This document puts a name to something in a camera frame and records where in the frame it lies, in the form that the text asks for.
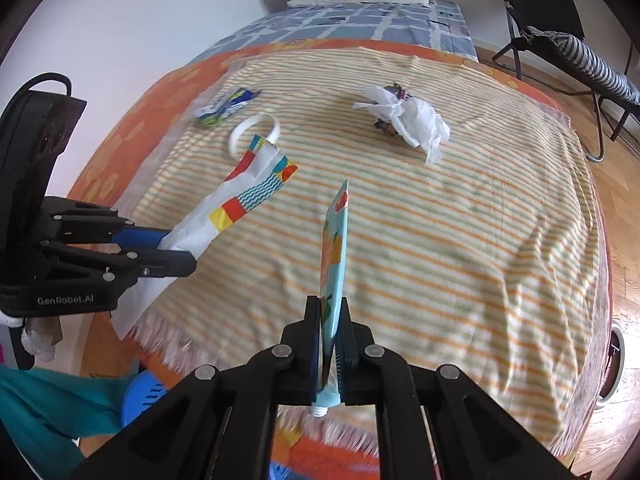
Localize crumpled white plastic bag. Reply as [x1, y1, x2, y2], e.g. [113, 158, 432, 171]
[351, 85, 451, 166]

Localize striped cushion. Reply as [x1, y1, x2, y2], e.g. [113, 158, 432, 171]
[520, 25, 640, 108]

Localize person's left hand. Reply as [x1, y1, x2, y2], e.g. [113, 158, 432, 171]
[20, 316, 63, 363]

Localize green blue snack wrapper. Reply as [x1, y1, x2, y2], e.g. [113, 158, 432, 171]
[195, 87, 262, 128]

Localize dark crumpled wrapper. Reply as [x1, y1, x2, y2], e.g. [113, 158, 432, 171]
[372, 81, 417, 142]

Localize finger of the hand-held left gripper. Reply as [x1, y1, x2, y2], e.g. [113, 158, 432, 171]
[40, 239, 197, 288]
[50, 206, 173, 251]

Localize teal trousers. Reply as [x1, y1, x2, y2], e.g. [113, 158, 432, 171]
[0, 364, 132, 480]

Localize folded white sheet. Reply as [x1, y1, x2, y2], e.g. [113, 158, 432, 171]
[287, 0, 431, 9]

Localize blue checkered bedsheet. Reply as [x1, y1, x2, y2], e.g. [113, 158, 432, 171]
[197, 0, 478, 61]

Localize white round floor appliance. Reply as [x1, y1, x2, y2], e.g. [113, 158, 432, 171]
[595, 324, 627, 406]

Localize yellow striped towel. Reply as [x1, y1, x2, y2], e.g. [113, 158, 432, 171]
[120, 46, 601, 453]

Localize orange floral sheet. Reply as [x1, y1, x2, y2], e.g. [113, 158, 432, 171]
[67, 37, 576, 480]

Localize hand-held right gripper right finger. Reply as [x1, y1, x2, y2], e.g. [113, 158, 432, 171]
[334, 296, 578, 480]

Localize teal printed tube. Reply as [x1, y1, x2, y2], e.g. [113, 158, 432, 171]
[314, 180, 351, 418]

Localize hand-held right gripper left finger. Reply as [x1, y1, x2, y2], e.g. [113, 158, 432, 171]
[70, 296, 321, 480]

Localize blue plastic basket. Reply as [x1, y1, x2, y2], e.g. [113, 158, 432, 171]
[121, 370, 168, 431]

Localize white bag with colourful print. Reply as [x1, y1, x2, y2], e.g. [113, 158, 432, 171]
[111, 134, 299, 341]

